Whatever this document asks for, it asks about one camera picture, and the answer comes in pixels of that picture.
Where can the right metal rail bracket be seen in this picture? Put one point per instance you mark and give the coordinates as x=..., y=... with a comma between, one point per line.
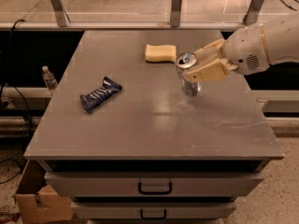
x=252, y=14

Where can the left metal rail bracket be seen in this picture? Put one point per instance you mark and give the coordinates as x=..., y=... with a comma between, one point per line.
x=60, y=12

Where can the middle metal rail bracket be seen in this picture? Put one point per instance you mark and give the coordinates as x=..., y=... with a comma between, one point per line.
x=175, y=13

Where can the black upper drawer handle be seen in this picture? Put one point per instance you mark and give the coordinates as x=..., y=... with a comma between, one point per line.
x=154, y=190

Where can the lower grey drawer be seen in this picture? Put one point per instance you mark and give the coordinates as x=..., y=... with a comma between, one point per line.
x=174, y=210

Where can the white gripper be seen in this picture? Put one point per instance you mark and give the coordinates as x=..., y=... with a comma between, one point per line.
x=246, y=50

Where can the metal rail bracket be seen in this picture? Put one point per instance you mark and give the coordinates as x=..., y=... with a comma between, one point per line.
x=252, y=14
x=175, y=13
x=60, y=12

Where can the black lower drawer handle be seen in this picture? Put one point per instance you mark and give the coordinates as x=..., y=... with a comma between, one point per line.
x=153, y=214

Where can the yellow sponge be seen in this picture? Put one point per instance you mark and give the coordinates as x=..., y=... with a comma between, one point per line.
x=161, y=53

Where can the blue snack bar wrapper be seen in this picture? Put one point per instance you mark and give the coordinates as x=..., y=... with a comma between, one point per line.
x=92, y=100

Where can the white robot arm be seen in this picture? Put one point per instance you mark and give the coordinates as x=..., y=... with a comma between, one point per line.
x=281, y=39

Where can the grey drawer cabinet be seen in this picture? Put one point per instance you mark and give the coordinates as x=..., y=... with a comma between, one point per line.
x=150, y=126

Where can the brown cardboard box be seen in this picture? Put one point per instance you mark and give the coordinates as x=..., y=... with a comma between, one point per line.
x=38, y=202

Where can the black drawer handle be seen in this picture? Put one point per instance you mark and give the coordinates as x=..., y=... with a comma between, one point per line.
x=154, y=190
x=153, y=214

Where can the grey drawer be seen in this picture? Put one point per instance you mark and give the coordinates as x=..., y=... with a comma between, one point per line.
x=89, y=184
x=174, y=210

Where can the clear plastic water bottle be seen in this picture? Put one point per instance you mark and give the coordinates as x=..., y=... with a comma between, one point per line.
x=49, y=79

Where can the upper grey drawer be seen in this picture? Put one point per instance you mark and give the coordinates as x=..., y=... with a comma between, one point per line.
x=89, y=184

